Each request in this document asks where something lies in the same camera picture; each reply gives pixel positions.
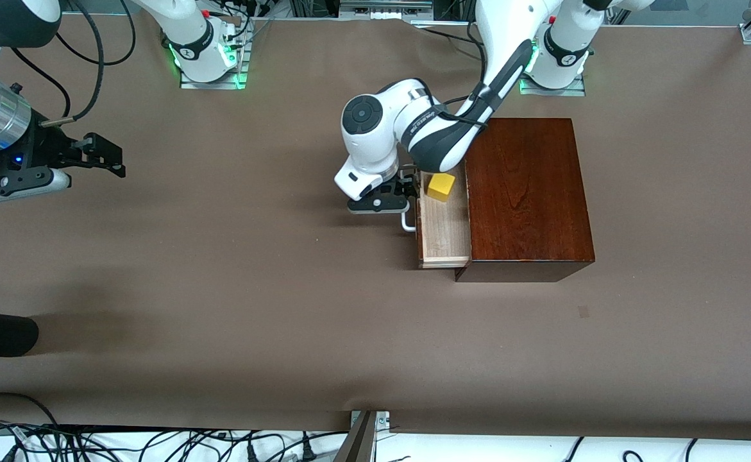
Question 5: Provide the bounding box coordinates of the yellow block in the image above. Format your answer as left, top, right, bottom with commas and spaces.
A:
427, 172, 457, 203

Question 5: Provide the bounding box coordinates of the wooden drawer with white handle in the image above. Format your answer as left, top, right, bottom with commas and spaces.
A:
402, 168, 473, 270

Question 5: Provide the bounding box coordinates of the dark brown wooden box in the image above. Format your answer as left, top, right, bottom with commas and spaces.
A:
455, 117, 596, 284

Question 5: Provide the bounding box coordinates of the brown paper table cover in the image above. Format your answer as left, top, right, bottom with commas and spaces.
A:
0, 13, 751, 443

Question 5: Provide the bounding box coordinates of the grey metal beam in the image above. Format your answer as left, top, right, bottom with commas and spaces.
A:
333, 411, 377, 462

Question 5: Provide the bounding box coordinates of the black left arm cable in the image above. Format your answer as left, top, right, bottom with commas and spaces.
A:
441, 26, 499, 128

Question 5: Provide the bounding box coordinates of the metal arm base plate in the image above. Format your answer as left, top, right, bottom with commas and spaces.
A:
519, 72, 587, 98
180, 35, 249, 90

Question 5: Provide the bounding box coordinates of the black cable to arm base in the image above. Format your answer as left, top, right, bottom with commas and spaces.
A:
423, 24, 478, 49

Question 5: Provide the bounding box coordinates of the aluminium frame extrusion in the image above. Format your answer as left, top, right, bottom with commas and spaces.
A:
339, 0, 435, 17

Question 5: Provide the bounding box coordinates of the silver metal bracket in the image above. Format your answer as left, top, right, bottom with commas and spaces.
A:
350, 411, 391, 432

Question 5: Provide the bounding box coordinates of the tangled black cable bundle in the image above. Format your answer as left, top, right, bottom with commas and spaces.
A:
0, 391, 350, 462

